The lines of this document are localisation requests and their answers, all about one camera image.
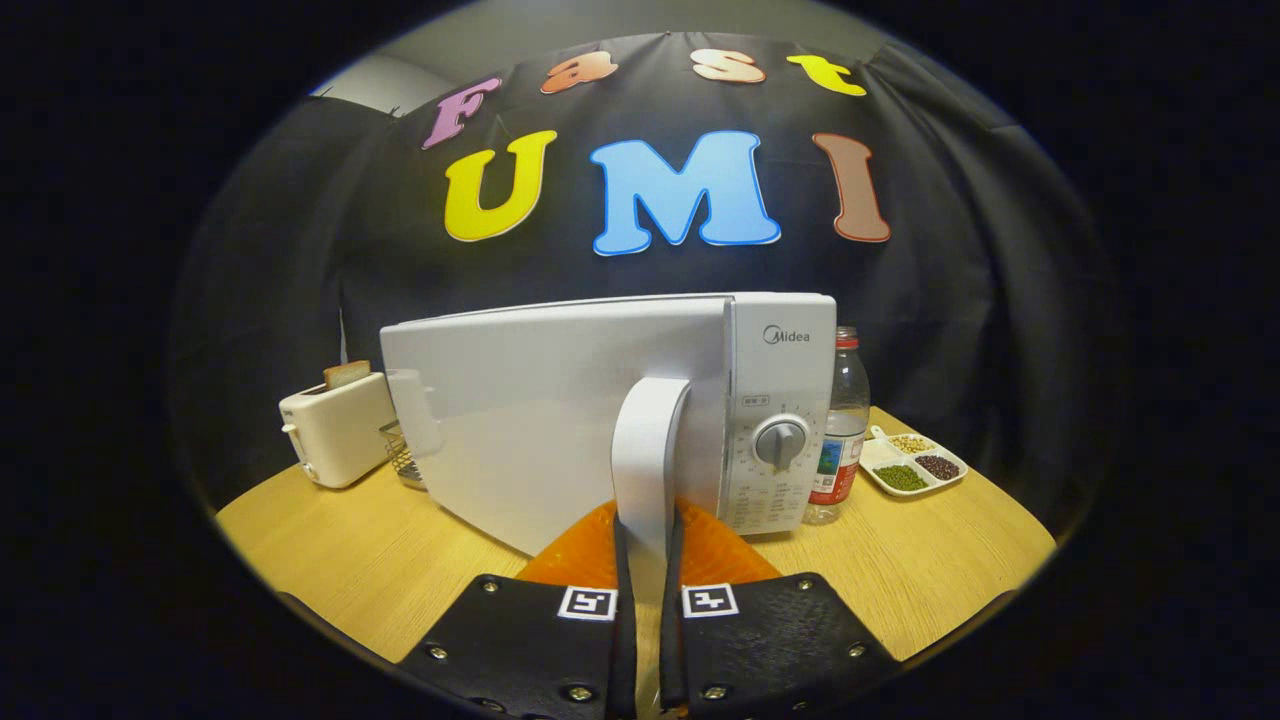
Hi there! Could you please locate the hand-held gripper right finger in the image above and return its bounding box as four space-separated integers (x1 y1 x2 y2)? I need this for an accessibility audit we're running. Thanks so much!
655 497 901 720

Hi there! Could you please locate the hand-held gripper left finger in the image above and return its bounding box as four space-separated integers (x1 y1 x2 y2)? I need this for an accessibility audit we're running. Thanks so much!
400 500 641 720

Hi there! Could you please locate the white microwave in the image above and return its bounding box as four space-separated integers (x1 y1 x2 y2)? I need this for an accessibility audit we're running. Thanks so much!
380 292 839 706

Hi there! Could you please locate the white divided bean dish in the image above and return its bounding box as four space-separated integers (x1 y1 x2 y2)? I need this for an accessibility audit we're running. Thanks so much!
860 425 969 498

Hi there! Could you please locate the clear plastic water bottle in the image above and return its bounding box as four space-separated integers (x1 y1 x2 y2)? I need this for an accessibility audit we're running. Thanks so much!
803 326 871 526

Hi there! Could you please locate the white toaster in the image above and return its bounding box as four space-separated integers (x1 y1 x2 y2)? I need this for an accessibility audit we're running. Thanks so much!
279 372 398 490

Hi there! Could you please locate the wire basket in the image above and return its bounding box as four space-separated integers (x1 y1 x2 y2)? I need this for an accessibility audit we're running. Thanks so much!
380 420 427 491

